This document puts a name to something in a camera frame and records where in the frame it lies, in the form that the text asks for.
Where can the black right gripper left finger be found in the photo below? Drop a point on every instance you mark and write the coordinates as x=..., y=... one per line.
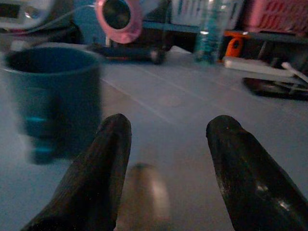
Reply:
x=96, y=173

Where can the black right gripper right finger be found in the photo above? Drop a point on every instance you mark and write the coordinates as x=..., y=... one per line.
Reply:
x=250, y=178

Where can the dark blue mug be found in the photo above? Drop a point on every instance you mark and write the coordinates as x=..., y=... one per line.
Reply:
x=51, y=96

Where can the black flat tray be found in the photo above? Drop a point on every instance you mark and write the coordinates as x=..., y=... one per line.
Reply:
x=274, y=87

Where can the white flat box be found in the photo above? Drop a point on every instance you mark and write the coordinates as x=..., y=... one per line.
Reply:
x=257, y=66

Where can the white chopstick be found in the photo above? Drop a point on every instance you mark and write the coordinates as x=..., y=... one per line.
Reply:
x=294, y=71

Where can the black cylindrical device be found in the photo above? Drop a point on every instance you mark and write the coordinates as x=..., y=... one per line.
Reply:
x=134, y=53

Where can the orange handheld tool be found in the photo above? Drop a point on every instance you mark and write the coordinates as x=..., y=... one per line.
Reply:
x=234, y=44

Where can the clear plastic water bottle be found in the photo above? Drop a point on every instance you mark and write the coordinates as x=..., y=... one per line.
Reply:
x=209, y=31

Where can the pink rimmed steel cup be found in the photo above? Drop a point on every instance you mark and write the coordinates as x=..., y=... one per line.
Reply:
x=118, y=19

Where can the pink plastic basket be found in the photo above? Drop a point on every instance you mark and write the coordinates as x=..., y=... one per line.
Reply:
x=276, y=14

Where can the white appliance with display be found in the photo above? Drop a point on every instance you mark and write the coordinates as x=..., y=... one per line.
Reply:
x=19, y=12

